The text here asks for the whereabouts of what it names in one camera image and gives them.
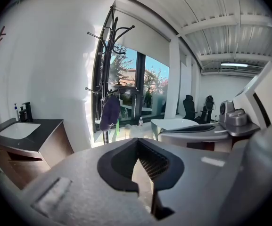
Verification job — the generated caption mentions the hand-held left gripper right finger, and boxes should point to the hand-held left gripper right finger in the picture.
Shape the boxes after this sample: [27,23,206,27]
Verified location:
[138,137,246,226]

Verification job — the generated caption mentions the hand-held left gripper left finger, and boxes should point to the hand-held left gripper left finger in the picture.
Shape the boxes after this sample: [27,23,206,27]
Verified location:
[20,137,156,226]

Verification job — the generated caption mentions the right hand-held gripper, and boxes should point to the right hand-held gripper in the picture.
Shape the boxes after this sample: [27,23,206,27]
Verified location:
[158,50,272,144]

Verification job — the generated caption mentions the dark purple cap item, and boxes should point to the dark purple cap item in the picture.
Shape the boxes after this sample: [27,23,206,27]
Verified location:
[99,95,121,131]

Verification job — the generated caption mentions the black metal coat stand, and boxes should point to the black metal coat stand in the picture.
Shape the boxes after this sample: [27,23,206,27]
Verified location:
[85,5,136,145]

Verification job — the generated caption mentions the white oval table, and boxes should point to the white oval table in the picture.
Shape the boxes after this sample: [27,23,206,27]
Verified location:
[150,118,199,134]

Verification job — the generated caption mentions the black office chair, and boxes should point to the black office chair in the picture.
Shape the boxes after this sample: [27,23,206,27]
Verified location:
[196,95,216,124]
[182,95,198,123]

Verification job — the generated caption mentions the dark wood vanity cabinet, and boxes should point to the dark wood vanity cabinet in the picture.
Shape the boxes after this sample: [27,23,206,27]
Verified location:
[0,118,74,190]

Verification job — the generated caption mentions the white sink basin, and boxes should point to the white sink basin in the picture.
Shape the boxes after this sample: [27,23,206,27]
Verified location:
[0,122,41,140]

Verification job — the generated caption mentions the black framed window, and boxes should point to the black framed window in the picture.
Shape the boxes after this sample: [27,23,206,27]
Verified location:
[92,6,171,136]

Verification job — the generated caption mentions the black faucet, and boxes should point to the black faucet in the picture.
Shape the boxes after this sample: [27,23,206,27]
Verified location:
[19,102,34,123]

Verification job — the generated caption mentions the white soap dispenser bottle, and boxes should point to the white soap dispenser bottle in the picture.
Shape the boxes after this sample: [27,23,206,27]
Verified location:
[13,103,20,121]

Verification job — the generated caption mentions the white roller blind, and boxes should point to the white roller blind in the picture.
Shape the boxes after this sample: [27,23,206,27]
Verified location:
[107,0,172,67]

